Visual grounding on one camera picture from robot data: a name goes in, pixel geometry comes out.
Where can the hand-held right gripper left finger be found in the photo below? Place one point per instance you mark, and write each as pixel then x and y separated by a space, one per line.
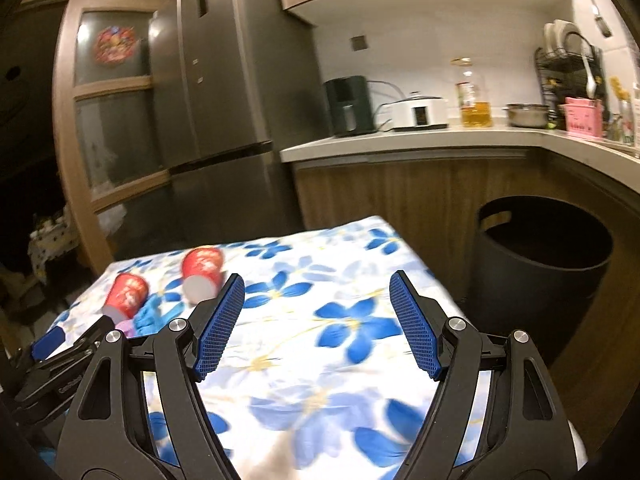
pixel 220 325

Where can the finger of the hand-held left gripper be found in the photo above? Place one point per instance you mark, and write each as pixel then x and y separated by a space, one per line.
pixel 90 335
pixel 49 344

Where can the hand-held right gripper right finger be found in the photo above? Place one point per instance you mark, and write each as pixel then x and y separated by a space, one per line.
pixel 416 325

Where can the red paper cup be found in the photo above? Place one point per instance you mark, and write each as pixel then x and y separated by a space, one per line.
pixel 127 295
pixel 202 267

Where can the blue plastic glove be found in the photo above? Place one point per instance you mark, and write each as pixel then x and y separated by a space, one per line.
pixel 150 316

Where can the black round bin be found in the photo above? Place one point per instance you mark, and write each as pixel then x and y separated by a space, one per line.
pixel 525 285

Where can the blue floral tablecloth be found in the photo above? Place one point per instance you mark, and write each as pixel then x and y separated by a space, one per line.
pixel 310 340

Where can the dotted cloth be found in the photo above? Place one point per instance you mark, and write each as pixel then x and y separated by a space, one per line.
pixel 52 245

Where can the white plastic bag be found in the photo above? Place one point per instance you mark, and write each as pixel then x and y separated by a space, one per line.
pixel 112 219

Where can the wooden lower cabinet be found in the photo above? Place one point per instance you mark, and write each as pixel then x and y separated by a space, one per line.
pixel 390 195

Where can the white kitchen countertop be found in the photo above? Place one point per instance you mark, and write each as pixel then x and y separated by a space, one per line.
pixel 425 139

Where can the white rice cooker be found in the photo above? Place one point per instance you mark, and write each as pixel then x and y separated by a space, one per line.
pixel 417 112

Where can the cooking oil bottle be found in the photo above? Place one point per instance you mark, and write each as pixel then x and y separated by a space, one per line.
pixel 472 110

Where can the dark green air fryer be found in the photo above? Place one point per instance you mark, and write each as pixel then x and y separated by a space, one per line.
pixel 350 105

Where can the steel pot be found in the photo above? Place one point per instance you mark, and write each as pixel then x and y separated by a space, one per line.
pixel 526 116

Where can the grey refrigerator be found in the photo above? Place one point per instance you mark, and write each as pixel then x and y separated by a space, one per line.
pixel 240 85

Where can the wooden glass door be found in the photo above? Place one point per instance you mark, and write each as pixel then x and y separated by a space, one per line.
pixel 112 87

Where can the pink box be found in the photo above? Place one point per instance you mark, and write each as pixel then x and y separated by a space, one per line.
pixel 580 120

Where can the black dish rack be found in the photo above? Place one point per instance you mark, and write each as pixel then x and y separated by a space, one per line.
pixel 552 80

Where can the glass jar with yellow flowers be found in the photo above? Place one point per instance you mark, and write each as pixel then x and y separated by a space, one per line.
pixel 625 122

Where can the red round door decoration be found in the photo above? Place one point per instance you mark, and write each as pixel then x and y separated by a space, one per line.
pixel 115 45

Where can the white ladle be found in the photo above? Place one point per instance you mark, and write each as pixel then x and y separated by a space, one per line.
pixel 591 82

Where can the white bottle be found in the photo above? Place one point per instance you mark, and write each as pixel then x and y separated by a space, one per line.
pixel 637 115

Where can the white plates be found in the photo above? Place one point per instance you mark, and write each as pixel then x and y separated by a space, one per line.
pixel 560 35

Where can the hanging metal spatula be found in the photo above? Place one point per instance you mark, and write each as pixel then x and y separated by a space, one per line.
pixel 604 25

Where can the grey wall socket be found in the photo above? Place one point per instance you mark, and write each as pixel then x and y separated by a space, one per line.
pixel 358 43

